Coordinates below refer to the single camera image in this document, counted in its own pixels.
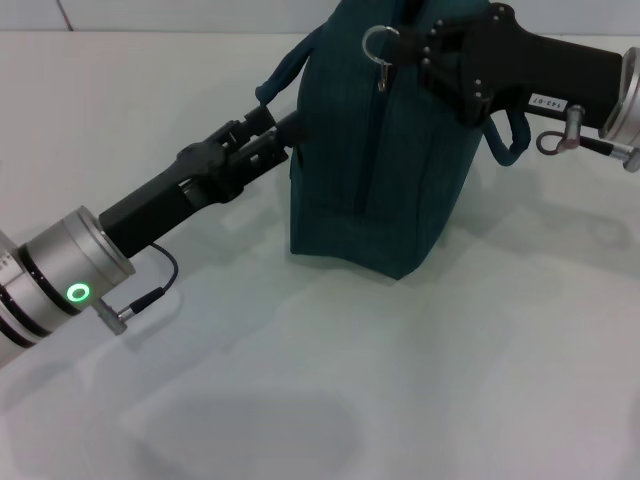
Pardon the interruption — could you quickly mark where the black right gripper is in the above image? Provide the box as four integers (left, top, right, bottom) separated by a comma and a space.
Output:
393, 2, 626, 137

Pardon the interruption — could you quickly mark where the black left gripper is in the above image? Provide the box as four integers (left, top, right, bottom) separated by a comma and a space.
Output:
98, 106, 307, 260

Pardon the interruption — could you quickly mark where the teal insulated lunch bag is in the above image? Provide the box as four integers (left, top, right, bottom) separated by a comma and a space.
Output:
254, 0, 531, 282

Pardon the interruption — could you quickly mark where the right arm cable with plug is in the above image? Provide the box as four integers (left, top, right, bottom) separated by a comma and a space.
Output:
535, 104, 640, 175

